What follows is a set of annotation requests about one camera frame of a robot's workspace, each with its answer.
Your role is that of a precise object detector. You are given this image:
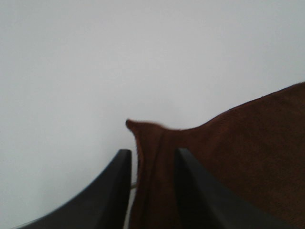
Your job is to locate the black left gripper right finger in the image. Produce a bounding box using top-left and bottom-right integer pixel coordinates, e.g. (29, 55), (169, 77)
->
(174, 148), (292, 229)

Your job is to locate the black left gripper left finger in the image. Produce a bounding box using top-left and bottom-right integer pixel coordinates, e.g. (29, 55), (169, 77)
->
(19, 149), (132, 229)

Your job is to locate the brown towel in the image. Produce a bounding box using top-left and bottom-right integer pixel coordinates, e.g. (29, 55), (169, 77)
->
(126, 83), (305, 229)

